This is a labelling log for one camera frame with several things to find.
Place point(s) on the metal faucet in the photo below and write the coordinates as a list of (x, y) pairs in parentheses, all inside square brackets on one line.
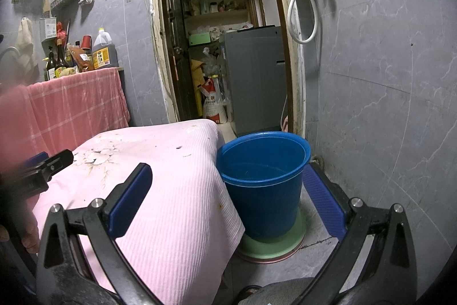
[(9, 51)]

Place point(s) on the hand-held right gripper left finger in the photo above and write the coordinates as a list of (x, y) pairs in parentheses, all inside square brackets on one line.
[(130, 197)]

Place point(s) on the white rice bag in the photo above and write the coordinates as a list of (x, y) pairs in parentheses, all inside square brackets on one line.
[(214, 105)]

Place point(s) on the person's left hand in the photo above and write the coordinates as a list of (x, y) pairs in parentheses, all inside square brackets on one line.
[(31, 237)]

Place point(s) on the yellow plastic item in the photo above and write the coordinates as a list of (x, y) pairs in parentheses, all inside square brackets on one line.
[(197, 76)]

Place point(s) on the grey washing machine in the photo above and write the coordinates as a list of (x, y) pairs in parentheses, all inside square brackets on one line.
[(253, 83)]

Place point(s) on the red cup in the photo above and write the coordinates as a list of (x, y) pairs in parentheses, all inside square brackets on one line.
[(86, 41)]

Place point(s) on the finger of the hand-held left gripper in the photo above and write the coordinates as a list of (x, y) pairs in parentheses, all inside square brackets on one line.
[(35, 159), (57, 164)]

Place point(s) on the wooden board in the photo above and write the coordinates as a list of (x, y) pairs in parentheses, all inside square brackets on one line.
[(46, 3)]

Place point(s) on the wooden door frame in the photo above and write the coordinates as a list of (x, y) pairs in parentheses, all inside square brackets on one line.
[(159, 40)]

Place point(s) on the red plaid cloth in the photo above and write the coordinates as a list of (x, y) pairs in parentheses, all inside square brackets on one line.
[(78, 101)]

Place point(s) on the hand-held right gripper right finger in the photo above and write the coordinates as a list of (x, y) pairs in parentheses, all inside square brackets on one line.
[(325, 201)]

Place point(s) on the beige towel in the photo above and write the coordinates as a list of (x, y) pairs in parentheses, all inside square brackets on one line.
[(26, 40)]

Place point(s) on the dark sandal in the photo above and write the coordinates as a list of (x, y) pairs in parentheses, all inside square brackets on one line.
[(250, 290)]

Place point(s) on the dark glass bottle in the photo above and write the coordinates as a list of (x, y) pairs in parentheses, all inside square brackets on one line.
[(51, 67), (61, 62)]

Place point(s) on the red plastic bag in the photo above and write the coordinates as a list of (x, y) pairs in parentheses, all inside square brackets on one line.
[(61, 31)]

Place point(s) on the pink ribbed blanket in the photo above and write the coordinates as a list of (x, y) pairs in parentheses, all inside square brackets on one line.
[(171, 201)]

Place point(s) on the small pink item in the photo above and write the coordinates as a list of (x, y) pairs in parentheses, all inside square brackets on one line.
[(284, 122)]

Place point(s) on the cooking oil jug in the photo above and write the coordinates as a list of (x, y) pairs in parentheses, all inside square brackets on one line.
[(104, 53)]

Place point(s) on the dark wooden door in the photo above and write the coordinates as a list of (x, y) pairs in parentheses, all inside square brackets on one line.
[(175, 5)]

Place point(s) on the row of small jars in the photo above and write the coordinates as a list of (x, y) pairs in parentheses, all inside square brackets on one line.
[(221, 6)]

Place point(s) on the green plastic basin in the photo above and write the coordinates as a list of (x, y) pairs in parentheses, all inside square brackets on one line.
[(271, 248)]

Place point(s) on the green box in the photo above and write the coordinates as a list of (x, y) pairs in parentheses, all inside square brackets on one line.
[(199, 38)]

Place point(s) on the blue plastic bucket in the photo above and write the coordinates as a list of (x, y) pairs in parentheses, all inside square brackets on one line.
[(264, 205)]

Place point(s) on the metal utensil holder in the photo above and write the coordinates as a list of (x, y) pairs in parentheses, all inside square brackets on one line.
[(48, 29)]

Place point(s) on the bunch of clear bags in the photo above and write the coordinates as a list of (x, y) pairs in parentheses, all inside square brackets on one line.
[(212, 60)]

